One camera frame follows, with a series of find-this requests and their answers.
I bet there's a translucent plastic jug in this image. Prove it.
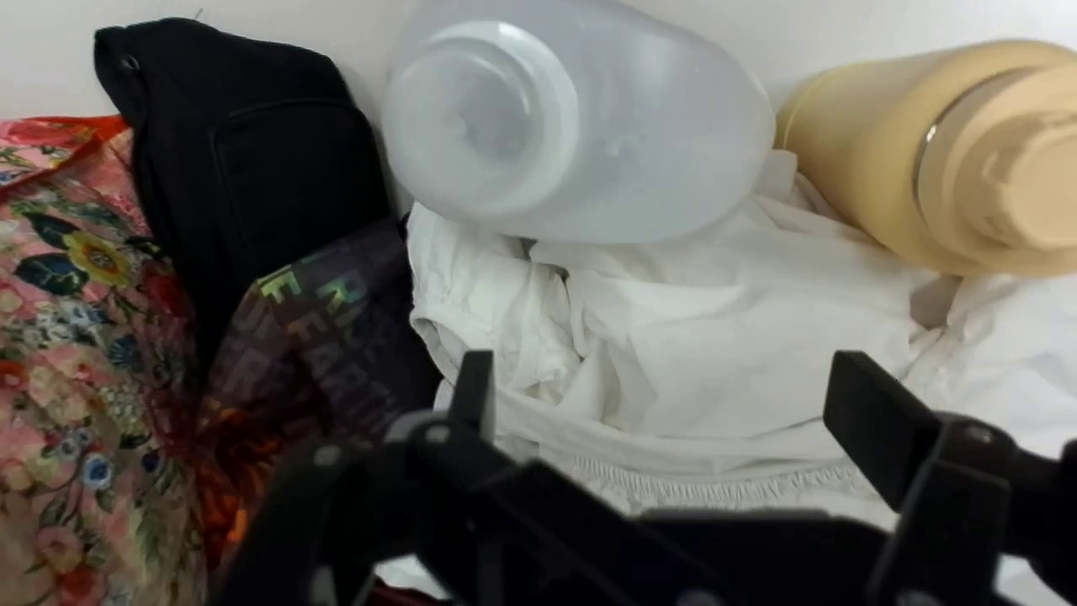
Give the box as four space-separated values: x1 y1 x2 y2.
379 0 781 251

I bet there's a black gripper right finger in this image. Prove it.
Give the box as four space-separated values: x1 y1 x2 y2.
820 348 1077 606

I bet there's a pink floral tote bag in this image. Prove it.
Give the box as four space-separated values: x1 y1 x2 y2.
0 112 229 606

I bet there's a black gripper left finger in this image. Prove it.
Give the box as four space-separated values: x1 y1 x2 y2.
211 348 675 606

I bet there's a white cloth garment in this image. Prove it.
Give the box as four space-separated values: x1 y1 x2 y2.
404 148 1077 606

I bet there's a tan yellow bottle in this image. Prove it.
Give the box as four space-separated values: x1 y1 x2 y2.
775 36 1077 282

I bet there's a dark printed tote bag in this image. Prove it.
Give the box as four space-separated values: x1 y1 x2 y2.
195 217 447 567

